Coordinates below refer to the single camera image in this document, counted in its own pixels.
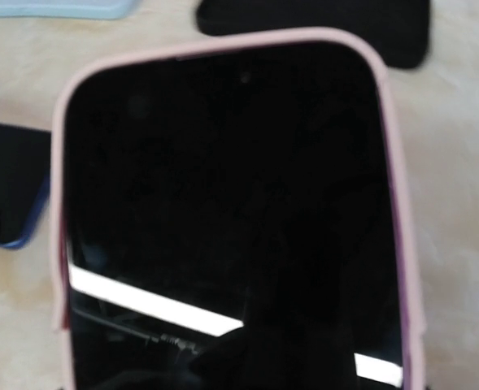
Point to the pink phone case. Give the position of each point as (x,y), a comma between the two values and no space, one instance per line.
(401,203)

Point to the blue-edged phone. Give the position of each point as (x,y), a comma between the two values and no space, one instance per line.
(24,182)

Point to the light blue phone case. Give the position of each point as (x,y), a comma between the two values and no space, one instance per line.
(68,9)

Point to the black phone case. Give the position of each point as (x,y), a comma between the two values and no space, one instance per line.
(398,30)

